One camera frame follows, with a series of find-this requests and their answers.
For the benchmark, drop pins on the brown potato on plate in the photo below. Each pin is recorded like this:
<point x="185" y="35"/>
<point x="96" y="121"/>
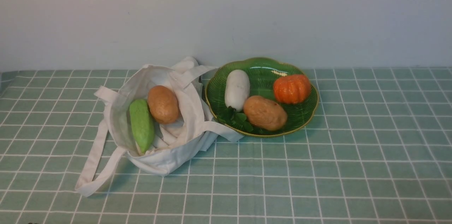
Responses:
<point x="265" y="113"/>

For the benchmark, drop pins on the green checkered tablecloth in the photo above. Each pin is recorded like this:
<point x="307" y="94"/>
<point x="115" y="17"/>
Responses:
<point x="377" y="151"/>

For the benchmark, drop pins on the white cloth tote bag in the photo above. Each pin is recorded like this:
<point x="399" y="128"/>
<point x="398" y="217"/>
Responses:
<point x="194" y="131"/>

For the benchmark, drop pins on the green cucumber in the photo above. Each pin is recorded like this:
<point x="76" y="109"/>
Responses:
<point x="142" y="125"/>

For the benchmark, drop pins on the brown potato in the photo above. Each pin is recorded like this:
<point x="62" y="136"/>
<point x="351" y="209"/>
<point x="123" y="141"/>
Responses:
<point x="163" y="104"/>
<point x="265" y="113"/>

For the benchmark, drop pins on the green leaf-shaped plate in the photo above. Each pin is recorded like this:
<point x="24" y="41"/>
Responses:
<point x="262" y="73"/>

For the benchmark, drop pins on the white radish with leaves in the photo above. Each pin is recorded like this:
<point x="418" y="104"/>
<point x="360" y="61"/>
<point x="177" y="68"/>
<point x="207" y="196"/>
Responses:
<point x="236" y="93"/>

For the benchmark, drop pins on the orange pumpkin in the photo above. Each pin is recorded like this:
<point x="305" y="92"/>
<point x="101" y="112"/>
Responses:
<point x="292" y="89"/>

